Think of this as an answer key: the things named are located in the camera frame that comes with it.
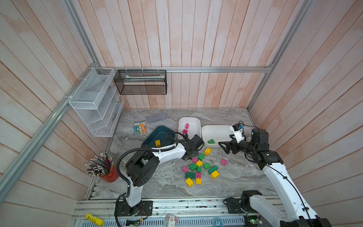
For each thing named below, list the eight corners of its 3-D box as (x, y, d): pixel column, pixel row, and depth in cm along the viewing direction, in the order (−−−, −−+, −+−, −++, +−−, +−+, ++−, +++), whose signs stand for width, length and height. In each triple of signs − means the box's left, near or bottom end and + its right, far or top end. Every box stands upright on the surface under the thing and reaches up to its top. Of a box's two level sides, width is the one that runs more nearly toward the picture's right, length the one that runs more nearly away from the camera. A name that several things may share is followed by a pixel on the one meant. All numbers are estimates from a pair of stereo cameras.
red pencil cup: (98, 174, 87) (82, 162, 73) (114, 162, 92) (102, 149, 78) (107, 189, 82) (91, 179, 67) (124, 175, 87) (113, 163, 72)
